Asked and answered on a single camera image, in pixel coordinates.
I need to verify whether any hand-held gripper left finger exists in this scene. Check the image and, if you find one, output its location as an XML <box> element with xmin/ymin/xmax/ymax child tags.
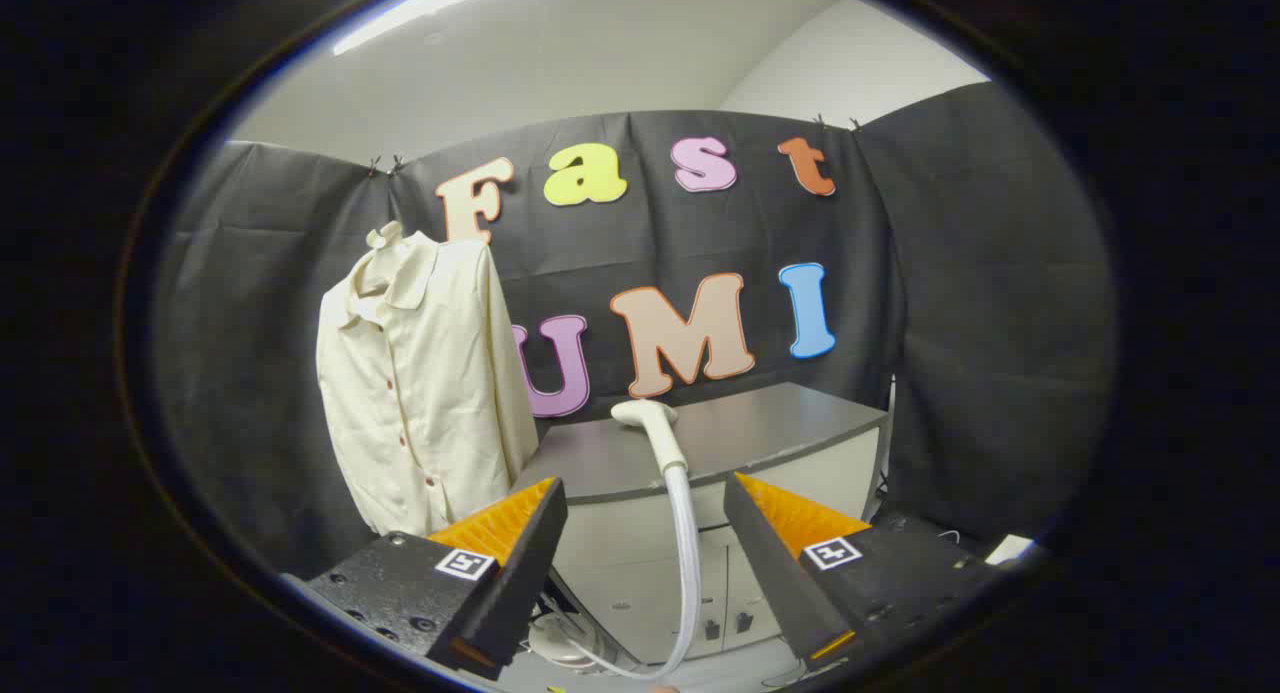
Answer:
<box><xmin>283</xmin><ymin>476</ymin><xmax>569</xmax><ymax>682</ymax></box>

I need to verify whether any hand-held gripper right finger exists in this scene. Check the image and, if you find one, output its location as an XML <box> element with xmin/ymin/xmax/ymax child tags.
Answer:
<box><xmin>723</xmin><ymin>471</ymin><xmax>1003</xmax><ymax>672</ymax></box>

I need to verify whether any white garment steamer base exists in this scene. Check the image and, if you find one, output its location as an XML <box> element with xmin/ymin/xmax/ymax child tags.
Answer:
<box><xmin>527</xmin><ymin>613</ymin><xmax>641</xmax><ymax>674</ymax></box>

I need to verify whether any translucent garment steamer hose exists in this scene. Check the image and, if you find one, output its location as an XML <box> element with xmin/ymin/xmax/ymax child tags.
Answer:
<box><xmin>558</xmin><ymin>463</ymin><xmax>703</xmax><ymax>682</ymax></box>

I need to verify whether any white garment steamer head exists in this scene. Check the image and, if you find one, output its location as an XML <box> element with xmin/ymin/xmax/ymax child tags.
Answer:
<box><xmin>610</xmin><ymin>400</ymin><xmax>691</xmax><ymax>474</ymax></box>

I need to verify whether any cream button-up shirt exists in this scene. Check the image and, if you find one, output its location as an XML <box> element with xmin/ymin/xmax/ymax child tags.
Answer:
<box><xmin>316</xmin><ymin>228</ymin><xmax>541</xmax><ymax>539</ymax></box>

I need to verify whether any white clothes hanger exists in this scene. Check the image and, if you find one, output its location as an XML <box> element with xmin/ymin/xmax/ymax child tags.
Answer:
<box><xmin>365</xmin><ymin>220</ymin><xmax>406</xmax><ymax>274</ymax></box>

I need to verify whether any white cabinet with grey top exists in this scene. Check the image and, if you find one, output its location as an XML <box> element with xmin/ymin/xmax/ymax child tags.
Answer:
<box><xmin>510</xmin><ymin>381</ymin><xmax>891</xmax><ymax>674</ymax></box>

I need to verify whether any black backdrop cloth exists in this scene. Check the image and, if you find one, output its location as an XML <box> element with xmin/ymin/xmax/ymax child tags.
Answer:
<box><xmin>150</xmin><ymin>81</ymin><xmax>1116</xmax><ymax>584</ymax></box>

